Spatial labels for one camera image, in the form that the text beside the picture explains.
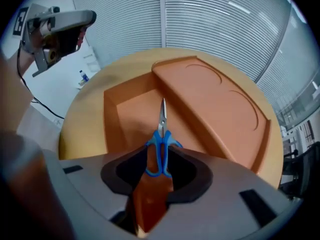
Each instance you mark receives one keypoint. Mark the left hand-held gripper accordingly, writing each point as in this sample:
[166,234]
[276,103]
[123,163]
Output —
[37,16]

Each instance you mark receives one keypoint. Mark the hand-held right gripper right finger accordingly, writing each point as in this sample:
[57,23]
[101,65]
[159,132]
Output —
[225,209]

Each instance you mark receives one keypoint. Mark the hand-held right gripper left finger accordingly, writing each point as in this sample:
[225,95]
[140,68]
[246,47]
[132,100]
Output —
[87,184]

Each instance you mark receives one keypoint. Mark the brown wooden box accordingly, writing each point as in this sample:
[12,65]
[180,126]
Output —
[200,96]

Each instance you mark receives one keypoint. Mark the person's left forearm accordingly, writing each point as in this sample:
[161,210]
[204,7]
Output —
[12,89]

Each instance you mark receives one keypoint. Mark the person's left hand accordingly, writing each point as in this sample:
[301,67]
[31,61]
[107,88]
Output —
[40,41]

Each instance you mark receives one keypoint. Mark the blue-capped bottle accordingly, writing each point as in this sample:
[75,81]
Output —
[84,77]

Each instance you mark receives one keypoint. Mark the white side table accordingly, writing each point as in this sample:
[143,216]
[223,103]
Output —
[55,84]

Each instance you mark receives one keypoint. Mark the black office chair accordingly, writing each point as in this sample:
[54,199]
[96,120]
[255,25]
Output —
[300,169]

